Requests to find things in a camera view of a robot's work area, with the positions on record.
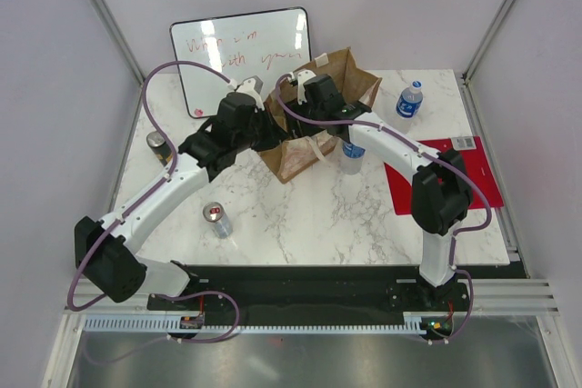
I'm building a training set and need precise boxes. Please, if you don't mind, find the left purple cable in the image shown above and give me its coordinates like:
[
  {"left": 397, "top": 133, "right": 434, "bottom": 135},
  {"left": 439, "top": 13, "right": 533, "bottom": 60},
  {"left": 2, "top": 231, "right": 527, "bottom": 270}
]
[{"left": 65, "top": 61, "right": 240, "bottom": 312}]

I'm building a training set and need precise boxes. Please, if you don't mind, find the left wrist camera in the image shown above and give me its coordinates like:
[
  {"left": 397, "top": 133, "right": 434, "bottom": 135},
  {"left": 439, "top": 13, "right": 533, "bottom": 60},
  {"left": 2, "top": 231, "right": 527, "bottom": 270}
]
[{"left": 227, "top": 75, "right": 265, "bottom": 110}]

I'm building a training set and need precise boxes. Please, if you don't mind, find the silver beverage can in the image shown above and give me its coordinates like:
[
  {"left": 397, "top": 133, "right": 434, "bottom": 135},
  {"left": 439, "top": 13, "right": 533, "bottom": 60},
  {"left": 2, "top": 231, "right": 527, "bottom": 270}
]
[{"left": 202, "top": 202, "right": 233, "bottom": 239}]

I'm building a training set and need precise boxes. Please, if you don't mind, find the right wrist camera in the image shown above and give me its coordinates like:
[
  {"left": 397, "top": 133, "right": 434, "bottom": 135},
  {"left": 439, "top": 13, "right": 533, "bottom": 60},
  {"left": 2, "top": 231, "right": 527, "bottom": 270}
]
[{"left": 288, "top": 69, "right": 316, "bottom": 105}]

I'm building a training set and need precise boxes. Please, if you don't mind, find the brown canvas tote bag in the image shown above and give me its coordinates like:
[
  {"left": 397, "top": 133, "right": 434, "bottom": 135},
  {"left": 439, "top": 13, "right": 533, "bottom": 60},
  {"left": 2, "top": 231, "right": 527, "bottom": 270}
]
[{"left": 258, "top": 47, "right": 381, "bottom": 184}]

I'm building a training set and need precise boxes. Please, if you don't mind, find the purple cable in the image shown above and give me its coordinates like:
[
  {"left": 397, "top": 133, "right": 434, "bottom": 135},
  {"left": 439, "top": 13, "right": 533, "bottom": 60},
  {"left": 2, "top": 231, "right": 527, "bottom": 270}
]
[
  {"left": 274, "top": 73, "right": 493, "bottom": 346},
  {"left": 65, "top": 61, "right": 240, "bottom": 312}
]

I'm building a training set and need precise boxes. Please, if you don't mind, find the blue-label water bottle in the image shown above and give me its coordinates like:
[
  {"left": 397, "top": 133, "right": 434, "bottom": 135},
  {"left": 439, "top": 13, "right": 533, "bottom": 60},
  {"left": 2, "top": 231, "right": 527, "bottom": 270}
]
[
  {"left": 392, "top": 80, "right": 424, "bottom": 134},
  {"left": 340, "top": 142, "right": 366, "bottom": 175}
]

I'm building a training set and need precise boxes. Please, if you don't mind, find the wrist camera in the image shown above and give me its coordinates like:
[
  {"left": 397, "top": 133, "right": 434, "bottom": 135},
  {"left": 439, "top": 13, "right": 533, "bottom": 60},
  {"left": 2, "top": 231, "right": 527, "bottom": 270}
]
[
  {"left": 288, "top": 69, "right": 316, "bottom": 105},
  {"left": 227, "top": 75, "right": 265, "bottom": 110}
]

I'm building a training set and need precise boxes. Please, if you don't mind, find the white cable duct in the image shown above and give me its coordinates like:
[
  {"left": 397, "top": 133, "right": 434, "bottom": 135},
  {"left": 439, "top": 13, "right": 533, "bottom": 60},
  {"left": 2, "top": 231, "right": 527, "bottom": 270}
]
[{"left": 83, "top": 313, "right": 452, "bottom": 335}]

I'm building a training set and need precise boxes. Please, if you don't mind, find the white dry-erase board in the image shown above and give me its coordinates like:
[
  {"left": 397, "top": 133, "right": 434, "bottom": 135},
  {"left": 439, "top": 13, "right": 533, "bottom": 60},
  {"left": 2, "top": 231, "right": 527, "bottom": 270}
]
[{"left": 170, "top": 6, "right": 311, "bottom": 119}]

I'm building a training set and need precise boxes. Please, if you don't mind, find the black and yellow can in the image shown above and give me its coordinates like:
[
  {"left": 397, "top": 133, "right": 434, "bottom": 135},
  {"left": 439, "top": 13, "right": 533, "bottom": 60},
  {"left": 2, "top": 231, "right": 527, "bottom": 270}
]
[{"left": 146, "top": 131, "right": 174, "bottom": 165}]

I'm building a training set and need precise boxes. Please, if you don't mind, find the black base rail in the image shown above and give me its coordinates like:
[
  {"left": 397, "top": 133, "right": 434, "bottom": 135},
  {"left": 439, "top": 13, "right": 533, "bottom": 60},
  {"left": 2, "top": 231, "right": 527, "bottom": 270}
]
[{"left": 147, "top": 265, "right": 470, "bottom": 325}]

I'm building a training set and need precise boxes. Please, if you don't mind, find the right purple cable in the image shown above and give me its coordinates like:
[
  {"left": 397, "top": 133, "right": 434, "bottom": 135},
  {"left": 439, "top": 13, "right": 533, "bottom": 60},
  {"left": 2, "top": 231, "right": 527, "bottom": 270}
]
[{"left": 274, "top": 73, "right": 493, "bottom": 346}]

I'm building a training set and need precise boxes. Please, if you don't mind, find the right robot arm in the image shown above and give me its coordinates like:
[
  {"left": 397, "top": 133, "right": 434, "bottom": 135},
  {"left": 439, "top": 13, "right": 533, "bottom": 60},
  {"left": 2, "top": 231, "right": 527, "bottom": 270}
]
[{"left": 275, "top": 73, "right": 474, "bottom": 310}]

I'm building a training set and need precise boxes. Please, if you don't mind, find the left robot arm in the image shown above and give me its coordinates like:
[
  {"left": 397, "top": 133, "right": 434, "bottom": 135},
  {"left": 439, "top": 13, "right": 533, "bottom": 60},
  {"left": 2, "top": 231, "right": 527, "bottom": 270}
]
[{"left": 74, "top": 92, "right": 287, "bottom": 303}]

